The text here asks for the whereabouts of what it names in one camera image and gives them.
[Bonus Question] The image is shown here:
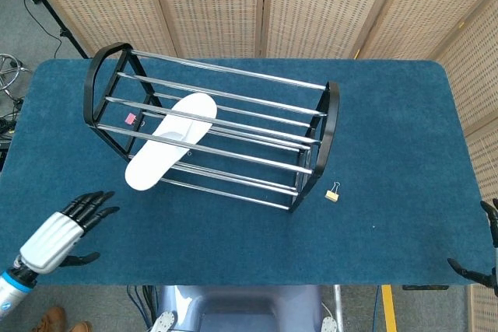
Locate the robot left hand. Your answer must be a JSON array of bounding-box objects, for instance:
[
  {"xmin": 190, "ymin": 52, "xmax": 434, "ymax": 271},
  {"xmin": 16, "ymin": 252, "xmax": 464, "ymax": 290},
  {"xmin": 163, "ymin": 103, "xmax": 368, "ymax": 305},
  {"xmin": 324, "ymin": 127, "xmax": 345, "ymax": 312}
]
[{"xmin": 14, "ymin": 190, "xmax": 121, "ymax": 274}]

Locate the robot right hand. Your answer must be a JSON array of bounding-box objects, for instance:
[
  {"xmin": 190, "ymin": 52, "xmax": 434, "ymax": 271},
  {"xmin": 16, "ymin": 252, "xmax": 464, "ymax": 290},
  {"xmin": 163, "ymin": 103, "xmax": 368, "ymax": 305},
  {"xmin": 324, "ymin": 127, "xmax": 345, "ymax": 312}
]
[{"xmin": 447, "ymin": 198, "xmax": 498, "ymax": 298}]

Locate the white slipper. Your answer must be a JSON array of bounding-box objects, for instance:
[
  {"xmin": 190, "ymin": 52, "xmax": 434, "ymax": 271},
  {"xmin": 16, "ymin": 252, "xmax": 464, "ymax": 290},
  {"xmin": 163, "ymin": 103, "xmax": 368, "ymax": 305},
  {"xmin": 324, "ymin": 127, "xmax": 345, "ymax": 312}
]
[{"xmin": 124, "ymin": 93, "xmax": 218, "ymax": 192}]

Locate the black and chrome shoe rack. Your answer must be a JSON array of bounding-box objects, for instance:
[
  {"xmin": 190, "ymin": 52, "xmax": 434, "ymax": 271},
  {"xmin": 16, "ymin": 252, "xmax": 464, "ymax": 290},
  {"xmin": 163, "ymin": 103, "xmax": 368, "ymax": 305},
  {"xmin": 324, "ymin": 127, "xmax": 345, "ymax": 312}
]
[{"xmin": 82, "ymin": 41, "xmax": 341, "ymax": 215}]

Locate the yellow floor tape strip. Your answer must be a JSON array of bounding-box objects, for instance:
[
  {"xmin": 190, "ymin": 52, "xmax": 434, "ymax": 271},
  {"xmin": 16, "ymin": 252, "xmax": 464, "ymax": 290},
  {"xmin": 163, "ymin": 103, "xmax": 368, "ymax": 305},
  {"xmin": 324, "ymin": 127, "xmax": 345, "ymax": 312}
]
[{"xmin": 381, "ymin": 285, "xmax": 398, "ymax": 332}]

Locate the yellow binder clip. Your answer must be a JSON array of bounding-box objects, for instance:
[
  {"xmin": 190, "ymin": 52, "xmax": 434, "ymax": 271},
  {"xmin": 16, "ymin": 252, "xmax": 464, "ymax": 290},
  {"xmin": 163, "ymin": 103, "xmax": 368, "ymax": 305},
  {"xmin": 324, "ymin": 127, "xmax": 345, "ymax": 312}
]
[{"xmin": 324, "ymin": 181, "xmax": 341, "ymax": 204}]

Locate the blue carpet table cover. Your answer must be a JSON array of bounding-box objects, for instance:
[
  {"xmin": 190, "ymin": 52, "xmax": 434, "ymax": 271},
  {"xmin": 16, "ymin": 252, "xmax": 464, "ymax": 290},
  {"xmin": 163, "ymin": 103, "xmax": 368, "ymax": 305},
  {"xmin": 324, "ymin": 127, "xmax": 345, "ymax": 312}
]
[{"xmin": 0, "ymin": 58, "xmax": 498, "ymax": 286}]

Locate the chrome chair base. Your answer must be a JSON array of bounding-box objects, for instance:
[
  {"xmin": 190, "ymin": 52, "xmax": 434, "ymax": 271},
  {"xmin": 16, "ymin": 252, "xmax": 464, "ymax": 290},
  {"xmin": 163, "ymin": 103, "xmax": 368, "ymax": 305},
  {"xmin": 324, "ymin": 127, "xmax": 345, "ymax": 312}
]
[{"xmin": 0, "ymin": 53, "xmax": 32, "ymax": 96}]

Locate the blue-grey robot torso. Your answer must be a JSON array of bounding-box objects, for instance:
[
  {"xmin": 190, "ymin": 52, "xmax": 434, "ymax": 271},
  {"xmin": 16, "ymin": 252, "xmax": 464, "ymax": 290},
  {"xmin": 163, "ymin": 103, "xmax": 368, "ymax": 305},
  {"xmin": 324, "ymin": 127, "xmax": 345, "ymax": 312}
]
[{"xmin": 149, "ymin": 285, "xmax": 339, "ymax": 332}]

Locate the black stand leg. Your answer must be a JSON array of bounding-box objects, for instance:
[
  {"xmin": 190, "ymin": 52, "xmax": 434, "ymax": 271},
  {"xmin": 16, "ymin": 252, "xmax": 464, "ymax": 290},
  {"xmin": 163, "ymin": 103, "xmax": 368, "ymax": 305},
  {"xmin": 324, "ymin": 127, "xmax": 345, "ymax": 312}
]
[{"xmin": 9, "ymin": 0, "xmax": 89, "ymax": 59}]

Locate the woven wooden folding screen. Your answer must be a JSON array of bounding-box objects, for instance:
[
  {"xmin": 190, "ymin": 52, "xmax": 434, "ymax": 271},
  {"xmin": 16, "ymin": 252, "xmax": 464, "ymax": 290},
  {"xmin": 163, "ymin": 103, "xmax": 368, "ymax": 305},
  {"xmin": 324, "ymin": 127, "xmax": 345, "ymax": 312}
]
[{"xmin": 17, "ymin": 0, "xmax": 498, "ymax": 332}]

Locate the black table bracket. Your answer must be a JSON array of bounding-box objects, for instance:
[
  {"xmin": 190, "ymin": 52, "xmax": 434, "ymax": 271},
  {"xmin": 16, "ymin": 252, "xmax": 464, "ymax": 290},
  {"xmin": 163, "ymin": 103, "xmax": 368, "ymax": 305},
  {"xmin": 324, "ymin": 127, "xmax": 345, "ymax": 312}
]
[{"xmin": 402, "ymin": 284, "xmax": 451, "ymax": 291}]

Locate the black cable bundle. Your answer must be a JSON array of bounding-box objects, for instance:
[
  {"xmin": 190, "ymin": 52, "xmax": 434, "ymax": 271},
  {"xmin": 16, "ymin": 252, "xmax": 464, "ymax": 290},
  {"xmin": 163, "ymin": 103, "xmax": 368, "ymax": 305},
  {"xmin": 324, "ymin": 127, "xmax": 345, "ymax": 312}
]
[{"xmin": 0, "ymin": 94, "xmax": 25, "ymax": 145}]

